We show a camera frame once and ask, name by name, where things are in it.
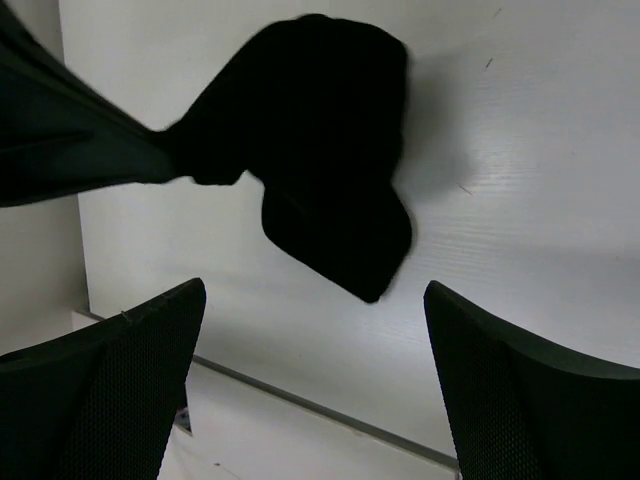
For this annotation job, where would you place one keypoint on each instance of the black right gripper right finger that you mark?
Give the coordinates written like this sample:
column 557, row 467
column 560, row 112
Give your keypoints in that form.
column 522, row 407

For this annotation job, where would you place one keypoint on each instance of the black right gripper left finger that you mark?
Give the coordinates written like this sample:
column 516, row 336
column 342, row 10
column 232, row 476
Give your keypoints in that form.
column 100, row 402

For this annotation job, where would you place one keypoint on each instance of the black skirt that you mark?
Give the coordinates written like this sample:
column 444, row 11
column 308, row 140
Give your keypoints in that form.
column 313, row 107

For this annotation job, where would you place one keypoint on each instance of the aluminium table edge rail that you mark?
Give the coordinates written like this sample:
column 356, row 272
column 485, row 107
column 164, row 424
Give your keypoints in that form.
column 383, row 385

